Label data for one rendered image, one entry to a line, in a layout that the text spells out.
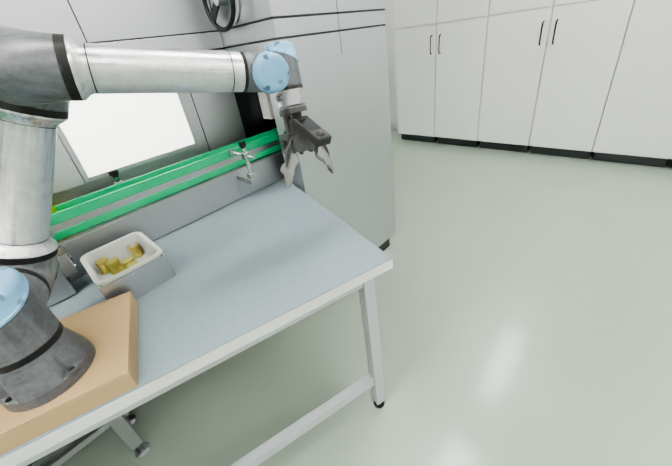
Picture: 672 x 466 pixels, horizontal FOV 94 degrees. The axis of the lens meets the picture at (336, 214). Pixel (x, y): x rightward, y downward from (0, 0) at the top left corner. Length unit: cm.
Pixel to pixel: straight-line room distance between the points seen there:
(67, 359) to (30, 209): 30
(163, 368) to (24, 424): 22
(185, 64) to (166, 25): 87
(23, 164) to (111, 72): 26
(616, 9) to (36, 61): 349
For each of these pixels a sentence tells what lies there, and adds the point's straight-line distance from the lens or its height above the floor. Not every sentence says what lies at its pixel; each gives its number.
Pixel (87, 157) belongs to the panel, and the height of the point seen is 106.
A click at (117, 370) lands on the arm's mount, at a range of 81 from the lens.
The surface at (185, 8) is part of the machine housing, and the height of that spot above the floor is 148.
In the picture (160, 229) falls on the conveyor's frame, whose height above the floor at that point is 78.
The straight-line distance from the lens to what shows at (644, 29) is 356.
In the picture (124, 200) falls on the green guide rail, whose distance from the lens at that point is 127.
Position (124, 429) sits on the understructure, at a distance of 158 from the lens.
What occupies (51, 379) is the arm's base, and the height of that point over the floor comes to 83.
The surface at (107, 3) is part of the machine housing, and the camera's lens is 147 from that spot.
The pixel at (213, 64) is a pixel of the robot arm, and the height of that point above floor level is 129.
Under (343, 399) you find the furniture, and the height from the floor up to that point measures 20.
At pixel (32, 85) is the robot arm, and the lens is 66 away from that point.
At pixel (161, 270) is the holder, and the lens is 105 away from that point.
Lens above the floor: 131
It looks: 29 degrees down
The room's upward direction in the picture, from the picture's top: 9 degrees counter-clockwise
